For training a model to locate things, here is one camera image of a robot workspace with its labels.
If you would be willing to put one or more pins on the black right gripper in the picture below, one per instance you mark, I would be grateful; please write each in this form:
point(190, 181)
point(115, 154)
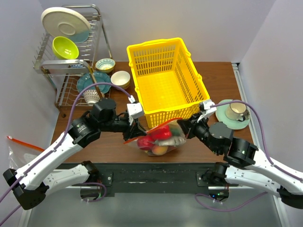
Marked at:
point(188, 125)

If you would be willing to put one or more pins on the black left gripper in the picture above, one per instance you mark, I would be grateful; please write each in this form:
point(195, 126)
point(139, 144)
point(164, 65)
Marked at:
point(134, 130)

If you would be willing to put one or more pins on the clear zip bag orange zipper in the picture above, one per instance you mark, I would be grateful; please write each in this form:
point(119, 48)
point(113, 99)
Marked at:
point(132, 142)

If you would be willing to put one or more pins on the red apple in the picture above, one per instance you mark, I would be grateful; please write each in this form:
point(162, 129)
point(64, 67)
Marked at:
point(145, 143)

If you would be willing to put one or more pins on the red bell pepper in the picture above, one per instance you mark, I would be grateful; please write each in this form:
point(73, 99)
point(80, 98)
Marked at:
point(161, 133)

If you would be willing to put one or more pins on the peach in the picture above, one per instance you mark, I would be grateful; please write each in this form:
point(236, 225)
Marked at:
point(159, 150)

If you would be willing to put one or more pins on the green cucumber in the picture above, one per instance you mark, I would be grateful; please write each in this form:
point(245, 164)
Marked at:
point(176, 131)

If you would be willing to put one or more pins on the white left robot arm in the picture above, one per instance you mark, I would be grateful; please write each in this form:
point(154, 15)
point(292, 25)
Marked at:
point(34, 181)

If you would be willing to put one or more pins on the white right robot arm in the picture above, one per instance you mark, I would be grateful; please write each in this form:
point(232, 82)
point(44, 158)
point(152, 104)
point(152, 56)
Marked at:
point(243, 162)

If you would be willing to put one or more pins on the spare zip bag orange zipper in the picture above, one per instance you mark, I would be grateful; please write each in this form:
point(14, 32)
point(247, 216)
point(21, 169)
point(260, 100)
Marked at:
point(24, 154)

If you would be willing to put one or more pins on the grey patterned bowl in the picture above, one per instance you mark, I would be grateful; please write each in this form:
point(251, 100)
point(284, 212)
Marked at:
point(91, 96)

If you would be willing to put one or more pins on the mint green saucer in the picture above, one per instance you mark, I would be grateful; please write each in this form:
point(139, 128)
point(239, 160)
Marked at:
point(235, 125)

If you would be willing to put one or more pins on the white bowl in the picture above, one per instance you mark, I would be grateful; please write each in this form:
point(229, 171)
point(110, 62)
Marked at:
point(121, 79)

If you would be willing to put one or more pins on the teal patterned small bowl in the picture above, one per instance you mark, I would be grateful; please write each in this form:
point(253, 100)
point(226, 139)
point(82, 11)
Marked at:
point(105, 65)

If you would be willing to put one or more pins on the metal dish rack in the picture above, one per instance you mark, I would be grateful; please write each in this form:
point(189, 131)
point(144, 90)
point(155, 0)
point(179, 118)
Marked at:
point(63, 75)

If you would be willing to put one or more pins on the yellow plastic basket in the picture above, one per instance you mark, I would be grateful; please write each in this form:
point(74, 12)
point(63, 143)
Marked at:
point(166, 81)

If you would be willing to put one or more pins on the lime green bowl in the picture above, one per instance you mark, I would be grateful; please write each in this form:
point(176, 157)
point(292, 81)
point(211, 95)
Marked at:
point(64, 48)

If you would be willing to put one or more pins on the large cream plate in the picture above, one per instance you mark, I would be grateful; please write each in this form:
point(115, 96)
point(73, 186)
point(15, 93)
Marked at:
point(61, 21)

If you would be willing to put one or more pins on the cream mug black handle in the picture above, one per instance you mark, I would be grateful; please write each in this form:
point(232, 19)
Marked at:
point(237, 112)

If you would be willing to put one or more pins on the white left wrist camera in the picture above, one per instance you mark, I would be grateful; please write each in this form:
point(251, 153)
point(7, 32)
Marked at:
point(134, 109)

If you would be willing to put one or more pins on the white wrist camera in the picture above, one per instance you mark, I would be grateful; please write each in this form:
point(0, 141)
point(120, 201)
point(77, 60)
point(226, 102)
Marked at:
point(134, 109)
point(207, 108)

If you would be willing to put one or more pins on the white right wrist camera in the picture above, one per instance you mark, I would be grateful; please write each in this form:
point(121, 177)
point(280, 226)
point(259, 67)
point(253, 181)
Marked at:
point(207, 108)

